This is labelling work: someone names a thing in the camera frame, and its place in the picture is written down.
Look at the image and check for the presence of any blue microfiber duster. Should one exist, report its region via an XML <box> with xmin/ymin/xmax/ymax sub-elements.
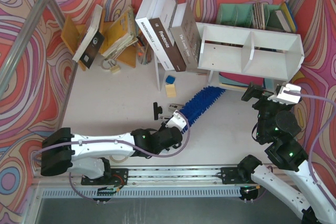
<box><xmin>180</xmin><ymin>86</ymin><xmax>226</xmax><ymax>127</ymax></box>

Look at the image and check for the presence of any white black stapler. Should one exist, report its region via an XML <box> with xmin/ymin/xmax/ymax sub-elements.
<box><xmin>168</xmin><ymin>103</ymin><xmax>184</xmax><ymax>113</ymax></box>

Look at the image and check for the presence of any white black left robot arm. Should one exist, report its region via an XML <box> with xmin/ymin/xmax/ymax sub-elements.
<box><xmin>40</xmin><ymin>126</ymin><xmax>183</xmax><ymax>179</ymax></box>

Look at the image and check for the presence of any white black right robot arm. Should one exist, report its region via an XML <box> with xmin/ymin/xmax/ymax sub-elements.
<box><xmin>237</xmin><ymin>83</ymin><xmax>335</xmax><ymax>223</ymax></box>

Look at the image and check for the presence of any white wooden bookshelf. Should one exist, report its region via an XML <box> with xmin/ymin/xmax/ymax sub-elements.
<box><xmin>197</xmin><ymin>23</ymin><xmax>305</xmax><ymax>91</ymax></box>

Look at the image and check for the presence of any magenta paper sheet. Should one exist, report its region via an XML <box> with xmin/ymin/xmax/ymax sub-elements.
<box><xmin>218</xmin><ymin>72</ymin><xmax>264</xmax><ymax>87</ymax></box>

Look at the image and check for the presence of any black detached clip part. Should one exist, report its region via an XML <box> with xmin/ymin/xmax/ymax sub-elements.
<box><xmin>153</xmin><ymin>102</ymin><xmax>163</xmax><ymax>121</ymax></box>

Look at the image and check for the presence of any yellow sticky note pad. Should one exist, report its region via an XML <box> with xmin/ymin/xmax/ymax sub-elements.
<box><xmin>165</xmin><ymin>84</ymin><xmax>176</xmax><ymax>98</ymax></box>

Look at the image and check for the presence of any blue eraser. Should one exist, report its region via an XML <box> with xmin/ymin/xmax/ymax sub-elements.
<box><xmin>165</xmin><ymin>75</ymin><xmax>176</xmax><ymax>84</ymax></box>

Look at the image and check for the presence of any wooden coasters stack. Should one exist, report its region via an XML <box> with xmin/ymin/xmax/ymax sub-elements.
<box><xmin>253</xmin><ymin>2</ymin><xmax>266</xmax><ymax>30</ymax></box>

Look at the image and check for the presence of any green desk organizer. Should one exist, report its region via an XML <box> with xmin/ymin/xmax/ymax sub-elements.
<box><xmin>216</xmin><ymin>3</ymin><xmax>285</xmax><ymax>32</ymax></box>

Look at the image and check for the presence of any clear pencil cup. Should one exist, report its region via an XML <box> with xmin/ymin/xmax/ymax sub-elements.
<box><xmin>136</xmin><ymin>35</ymin><xmax>152</xmax><ymax>65</ymax></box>

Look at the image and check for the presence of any blue yellow book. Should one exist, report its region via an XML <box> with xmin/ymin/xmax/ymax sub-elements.
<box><xmin>275</xmin><ymin>2</ymin><xmax>298</xmax><ymax>33</ymax></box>

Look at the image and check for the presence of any beige Lonely Ones book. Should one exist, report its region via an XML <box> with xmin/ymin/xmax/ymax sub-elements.
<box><xmin>170</xmin><ymin>2</ymin><xmax>202</xmax><ymax>71</ymax></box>

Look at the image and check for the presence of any yellow worn book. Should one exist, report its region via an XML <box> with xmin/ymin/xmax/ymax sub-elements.
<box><xmin>101</xmin><ymin>5</ymin><xmax>137</xmax><ymax>59</ymax></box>

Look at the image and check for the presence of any white Mademoiselle book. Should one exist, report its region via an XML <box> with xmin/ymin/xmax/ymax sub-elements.
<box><xmin>135</xmin><ymin>0</ymin><xmax>174</xmax><ymax>70</ymax></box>

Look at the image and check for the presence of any brown Fredonia book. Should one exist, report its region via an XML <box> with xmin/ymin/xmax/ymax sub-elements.
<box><xmin>150</xmin><ymin>0</ymin><xmax>186</xmax><ymax>72</ymax></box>

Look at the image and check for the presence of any black white paperback book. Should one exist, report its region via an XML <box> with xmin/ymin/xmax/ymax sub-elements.
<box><xmin>72</xmin><ymin>4</ymin><xmax>104</xmax><ymax>69</ymax></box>

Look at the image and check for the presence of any yellow wooden book holder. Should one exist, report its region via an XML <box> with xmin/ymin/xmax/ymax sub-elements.
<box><xmin>61</xmin><ymin>4</ymin><xmax>138</xmax><ymax>70</ymax></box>

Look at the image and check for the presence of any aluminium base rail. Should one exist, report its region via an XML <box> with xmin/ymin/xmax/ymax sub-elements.
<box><xmin>31</xmin><ymin>165</ymin><xmax>320</xmax><ymax>198</ymax></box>

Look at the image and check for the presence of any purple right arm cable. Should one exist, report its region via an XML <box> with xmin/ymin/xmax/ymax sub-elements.
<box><xmin>286</xmin><ymin>89</ymin><xmax>336</xmax><ymax>209</ymax></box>

